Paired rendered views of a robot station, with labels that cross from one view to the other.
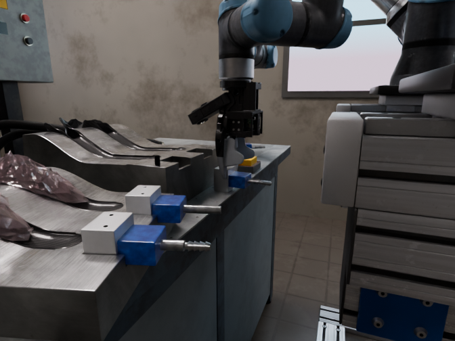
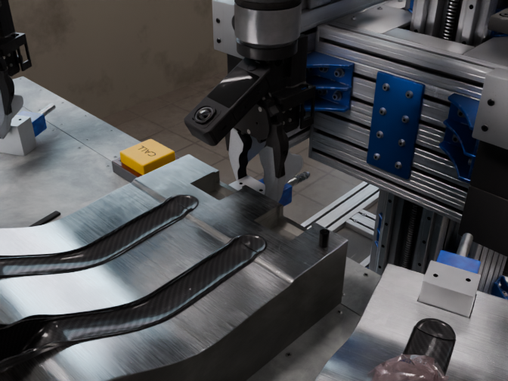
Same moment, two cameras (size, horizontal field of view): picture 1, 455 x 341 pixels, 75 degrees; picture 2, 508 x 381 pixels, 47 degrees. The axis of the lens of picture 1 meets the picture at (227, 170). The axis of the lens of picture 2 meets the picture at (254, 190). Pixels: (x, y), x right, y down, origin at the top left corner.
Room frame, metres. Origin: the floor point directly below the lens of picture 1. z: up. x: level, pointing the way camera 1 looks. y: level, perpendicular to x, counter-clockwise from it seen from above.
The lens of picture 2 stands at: (0.42, 0.60, 1.27)
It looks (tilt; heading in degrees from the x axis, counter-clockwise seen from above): 33 degrees down; 292
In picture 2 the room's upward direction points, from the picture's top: straight up
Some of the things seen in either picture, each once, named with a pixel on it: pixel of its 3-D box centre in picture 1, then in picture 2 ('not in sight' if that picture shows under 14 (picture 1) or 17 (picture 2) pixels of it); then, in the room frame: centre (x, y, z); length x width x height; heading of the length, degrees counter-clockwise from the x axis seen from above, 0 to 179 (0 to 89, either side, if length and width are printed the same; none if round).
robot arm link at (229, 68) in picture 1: (236, 71); (265, 20); (0.67, -0.02, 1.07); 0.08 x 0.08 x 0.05
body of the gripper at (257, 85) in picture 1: (239, 109); (271, 85); (0.66, -0.03, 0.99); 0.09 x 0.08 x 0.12; 66
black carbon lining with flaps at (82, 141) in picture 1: (110, 137); (88, 273); (0.72, 0.28, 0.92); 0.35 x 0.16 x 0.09; 68
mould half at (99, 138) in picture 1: (110, 156); (75, 315); (0.73, 0.29, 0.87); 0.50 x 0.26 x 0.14; 68
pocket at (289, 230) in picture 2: (175, 168); (284, 234); (0.59, 0.11, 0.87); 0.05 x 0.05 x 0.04; 68
